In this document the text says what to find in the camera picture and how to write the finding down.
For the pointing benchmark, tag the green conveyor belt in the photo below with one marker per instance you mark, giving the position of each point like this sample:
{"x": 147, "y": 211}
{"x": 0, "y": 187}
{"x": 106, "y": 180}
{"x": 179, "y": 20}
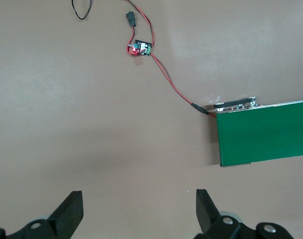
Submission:
{"x": 265, "y": 134}

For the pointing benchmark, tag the small beige tape piece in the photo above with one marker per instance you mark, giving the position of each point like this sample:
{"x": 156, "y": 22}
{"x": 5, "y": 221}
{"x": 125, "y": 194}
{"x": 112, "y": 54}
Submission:
{"x": 138, "y": 61}

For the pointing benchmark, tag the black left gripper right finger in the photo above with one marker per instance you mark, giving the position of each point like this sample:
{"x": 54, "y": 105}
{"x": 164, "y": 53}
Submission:
{"x": 207, "y": 214}

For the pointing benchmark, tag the small motor controller board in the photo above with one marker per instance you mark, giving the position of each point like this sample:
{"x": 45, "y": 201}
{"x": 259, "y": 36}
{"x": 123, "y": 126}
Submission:
{"x": 142, "y": 48}

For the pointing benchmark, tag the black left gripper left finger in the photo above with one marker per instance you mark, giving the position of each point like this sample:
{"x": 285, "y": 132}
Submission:
{"x": 66, "y": 216}

